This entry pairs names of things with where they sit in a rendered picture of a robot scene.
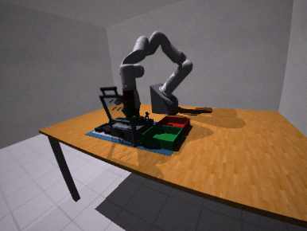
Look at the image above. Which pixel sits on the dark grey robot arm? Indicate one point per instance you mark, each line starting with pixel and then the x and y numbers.
pixel 144 47

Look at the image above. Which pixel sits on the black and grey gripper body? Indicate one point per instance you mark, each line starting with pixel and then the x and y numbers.
pixel 136 99

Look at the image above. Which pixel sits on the green circuit board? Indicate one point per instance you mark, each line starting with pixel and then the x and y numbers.
pixel 137 118

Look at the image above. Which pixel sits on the green open-top bin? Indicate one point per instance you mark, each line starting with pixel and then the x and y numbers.
pixel 164 137

